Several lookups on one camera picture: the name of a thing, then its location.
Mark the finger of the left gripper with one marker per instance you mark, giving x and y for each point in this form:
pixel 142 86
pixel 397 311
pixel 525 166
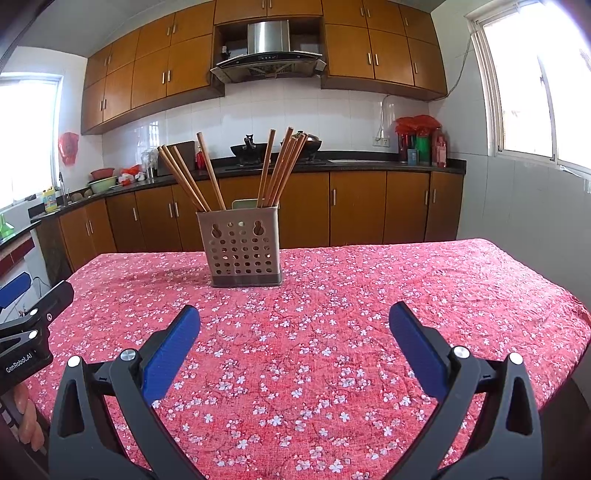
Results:
pixel 34 325

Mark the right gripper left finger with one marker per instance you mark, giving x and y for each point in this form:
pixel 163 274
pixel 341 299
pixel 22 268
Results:
pixel 83 441

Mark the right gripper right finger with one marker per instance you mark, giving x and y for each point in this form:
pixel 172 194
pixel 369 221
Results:
pixel 506 442

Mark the wooden chopstick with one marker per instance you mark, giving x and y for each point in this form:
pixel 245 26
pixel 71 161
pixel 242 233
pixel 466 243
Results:
pixel 265 171
pixel 292 156
pixel 277 167
pixel 180 178
pixel 184 169
pixel 284 163
pixel 178 169
pixel 210 171

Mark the lower wooden kitchen cabinets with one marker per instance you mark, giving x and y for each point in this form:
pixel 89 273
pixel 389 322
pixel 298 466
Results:
pixel 317 209

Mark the wooden kitchen cabinets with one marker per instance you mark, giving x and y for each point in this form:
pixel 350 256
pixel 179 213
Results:
pixel 317 209
pixel 192 54

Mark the upper wooden kitchen cabinets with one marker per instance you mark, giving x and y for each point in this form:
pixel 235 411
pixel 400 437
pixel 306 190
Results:
pixel 192 54

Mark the person's left hand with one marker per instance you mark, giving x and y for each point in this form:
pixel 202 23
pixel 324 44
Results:
pixel 29 431

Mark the yellow detergent bottle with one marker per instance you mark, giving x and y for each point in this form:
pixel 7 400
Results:
pixel 49 200

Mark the green and red basins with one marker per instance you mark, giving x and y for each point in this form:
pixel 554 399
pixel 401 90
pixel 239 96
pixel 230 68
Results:
pixel 102 180

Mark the red floral tablecloth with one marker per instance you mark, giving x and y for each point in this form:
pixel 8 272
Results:
pixel 304 380

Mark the perforated metal utensil holder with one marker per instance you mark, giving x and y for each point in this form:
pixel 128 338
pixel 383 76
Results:
pixel 242 246

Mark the red bottle on counter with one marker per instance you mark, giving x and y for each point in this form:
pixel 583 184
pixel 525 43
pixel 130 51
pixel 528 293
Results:
pixel 200 160

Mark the black countertop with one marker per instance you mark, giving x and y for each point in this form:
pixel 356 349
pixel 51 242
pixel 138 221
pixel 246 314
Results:
pixel 326 161

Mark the black wok left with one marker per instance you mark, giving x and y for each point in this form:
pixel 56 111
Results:
pixel 249 152

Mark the red bag with bottles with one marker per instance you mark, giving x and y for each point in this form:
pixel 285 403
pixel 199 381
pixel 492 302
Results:
pixel 421 141

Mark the black wok with lid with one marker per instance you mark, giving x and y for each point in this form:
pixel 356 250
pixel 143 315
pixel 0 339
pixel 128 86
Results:
pixel 310 148

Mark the range hood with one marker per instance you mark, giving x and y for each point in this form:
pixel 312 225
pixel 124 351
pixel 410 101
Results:
pixel 268 49

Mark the red plastic bag on wall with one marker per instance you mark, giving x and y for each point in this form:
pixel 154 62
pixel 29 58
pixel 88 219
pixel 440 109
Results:
pixel 68 144

